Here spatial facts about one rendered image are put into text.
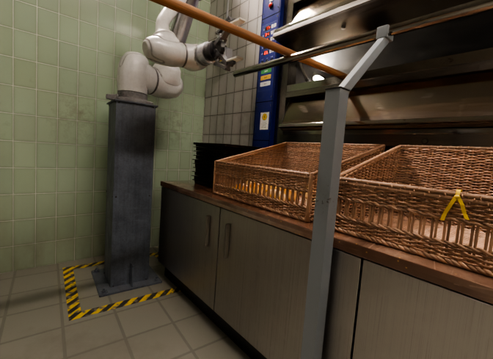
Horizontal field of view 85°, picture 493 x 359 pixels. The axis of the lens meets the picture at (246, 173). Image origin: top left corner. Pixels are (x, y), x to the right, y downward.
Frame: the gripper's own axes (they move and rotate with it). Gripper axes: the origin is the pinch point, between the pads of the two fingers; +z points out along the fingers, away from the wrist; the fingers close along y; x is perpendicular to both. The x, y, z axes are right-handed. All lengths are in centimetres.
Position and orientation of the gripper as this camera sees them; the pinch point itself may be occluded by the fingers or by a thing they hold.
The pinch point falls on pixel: (239, 39)
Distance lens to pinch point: 112.0
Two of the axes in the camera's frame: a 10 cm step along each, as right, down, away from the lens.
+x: -7.7, 0.0, -6.4
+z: 6.3, 1.1, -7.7
